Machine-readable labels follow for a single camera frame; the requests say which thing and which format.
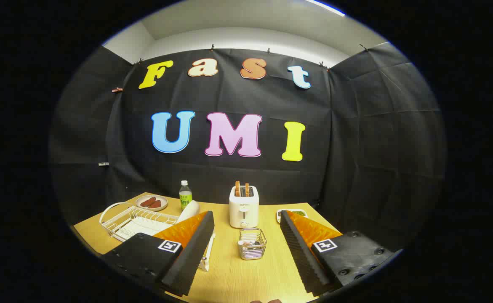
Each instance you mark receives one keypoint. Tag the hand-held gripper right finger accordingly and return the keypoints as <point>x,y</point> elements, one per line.
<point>301,256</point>

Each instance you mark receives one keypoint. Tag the white round plate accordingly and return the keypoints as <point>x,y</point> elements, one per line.
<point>188,210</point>

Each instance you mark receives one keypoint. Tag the toasted bread slice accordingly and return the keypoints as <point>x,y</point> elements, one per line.
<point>237,189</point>
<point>247,189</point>

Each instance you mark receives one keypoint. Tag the green label drink bottle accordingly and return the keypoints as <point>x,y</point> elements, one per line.
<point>185,200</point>

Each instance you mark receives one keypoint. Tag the white divided bean dish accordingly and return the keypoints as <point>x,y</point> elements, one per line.
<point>278,216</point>

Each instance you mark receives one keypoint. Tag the brown sausage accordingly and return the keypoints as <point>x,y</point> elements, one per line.
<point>147,202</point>
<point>155,205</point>

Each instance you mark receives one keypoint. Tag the small beige saucer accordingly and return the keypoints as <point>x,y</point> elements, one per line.
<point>162,206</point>

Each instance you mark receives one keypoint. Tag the white toaster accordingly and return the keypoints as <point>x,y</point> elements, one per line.
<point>243,210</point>

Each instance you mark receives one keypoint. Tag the white ribbed drip tray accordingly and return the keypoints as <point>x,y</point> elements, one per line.
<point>139,229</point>

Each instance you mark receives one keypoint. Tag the black backdrop cloth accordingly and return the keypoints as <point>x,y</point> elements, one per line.
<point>355,147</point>

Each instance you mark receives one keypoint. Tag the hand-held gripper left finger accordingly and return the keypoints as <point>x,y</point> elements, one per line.
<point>191,256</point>

